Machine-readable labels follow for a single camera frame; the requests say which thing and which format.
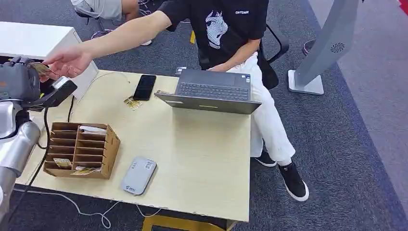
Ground person's right hand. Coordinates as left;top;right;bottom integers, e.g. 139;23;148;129
39;46;94;84

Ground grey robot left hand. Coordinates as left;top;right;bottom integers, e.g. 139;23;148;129
0;56;44;103

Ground person's left hand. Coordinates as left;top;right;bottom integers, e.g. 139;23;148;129
208;63;231;73

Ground grey laptop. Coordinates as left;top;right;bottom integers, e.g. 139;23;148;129
153;68;262;116

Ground person in black shirt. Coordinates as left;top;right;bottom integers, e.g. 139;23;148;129
43;0;310;203

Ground white cabinet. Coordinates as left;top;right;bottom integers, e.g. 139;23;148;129
0;21;100;100

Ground black stool with chrome base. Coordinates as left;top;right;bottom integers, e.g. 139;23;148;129
74;7;114;41

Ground black office chair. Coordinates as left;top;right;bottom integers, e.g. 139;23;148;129
256;23;290;91

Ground crouching person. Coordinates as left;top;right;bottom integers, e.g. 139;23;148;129
70;0;153;47

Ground white card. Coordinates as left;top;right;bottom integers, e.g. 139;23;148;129
78;125;108;135

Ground yellow cards on desk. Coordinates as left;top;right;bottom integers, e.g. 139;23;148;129
123;95;143;111

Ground black smartphone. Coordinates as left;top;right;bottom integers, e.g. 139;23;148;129
132;74;157;102

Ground yellow printed card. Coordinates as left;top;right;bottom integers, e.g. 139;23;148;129
53;157;73;169
69;167;102;176

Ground wooden card sorting box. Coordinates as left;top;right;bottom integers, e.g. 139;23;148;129
43;121;121;180

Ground grey floor stand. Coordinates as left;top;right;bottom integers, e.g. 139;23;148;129
287;0;359;96

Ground grey card reader device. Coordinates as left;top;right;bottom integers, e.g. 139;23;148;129
120;155;158;197

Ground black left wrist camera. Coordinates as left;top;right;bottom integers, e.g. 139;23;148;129
21;76;78;113

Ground black desk cable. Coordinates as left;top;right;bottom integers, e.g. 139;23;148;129
67;95;76;124

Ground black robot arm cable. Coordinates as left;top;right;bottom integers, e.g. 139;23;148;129
5;107;52;225

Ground white floor cable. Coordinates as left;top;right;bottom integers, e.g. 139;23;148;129
13;187;164;230

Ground yellow table frame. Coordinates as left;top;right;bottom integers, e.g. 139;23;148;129
141;215;239;231

